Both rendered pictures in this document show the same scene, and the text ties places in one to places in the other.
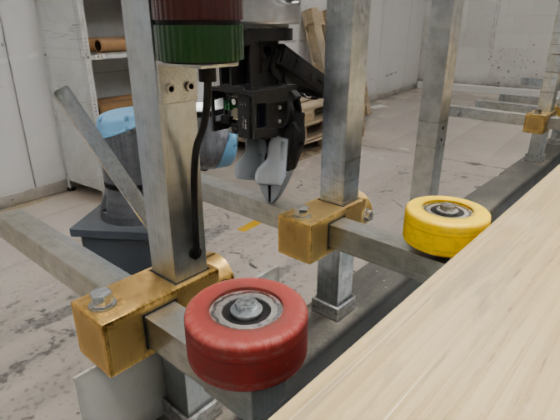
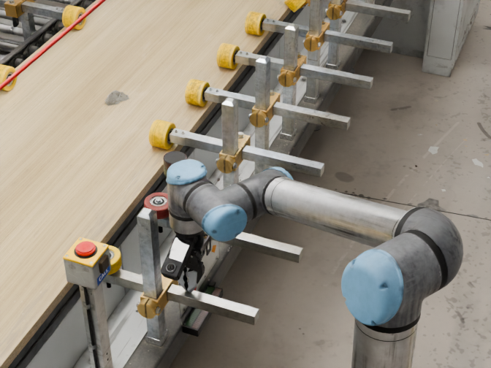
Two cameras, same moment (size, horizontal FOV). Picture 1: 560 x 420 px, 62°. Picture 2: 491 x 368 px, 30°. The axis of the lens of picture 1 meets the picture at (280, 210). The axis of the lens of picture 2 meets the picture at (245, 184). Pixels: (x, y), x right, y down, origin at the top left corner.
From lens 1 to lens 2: 2.62 m
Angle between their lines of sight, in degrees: 118
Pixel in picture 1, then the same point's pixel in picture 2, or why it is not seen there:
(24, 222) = (283, 246)
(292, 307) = (147, 202)
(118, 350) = not seen: hidden behind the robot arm
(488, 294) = (100, 220)
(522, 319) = (94, 215)
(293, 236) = not seen: hidden behind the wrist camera
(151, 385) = (207, 260)
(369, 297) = (139, 352)
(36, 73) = not seen: outside the picture
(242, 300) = (158, 199)
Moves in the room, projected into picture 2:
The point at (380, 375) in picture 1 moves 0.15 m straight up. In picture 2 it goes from (126, 196) to (122, 152)
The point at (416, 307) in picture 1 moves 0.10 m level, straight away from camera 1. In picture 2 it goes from (118, 213) to (115, 237)
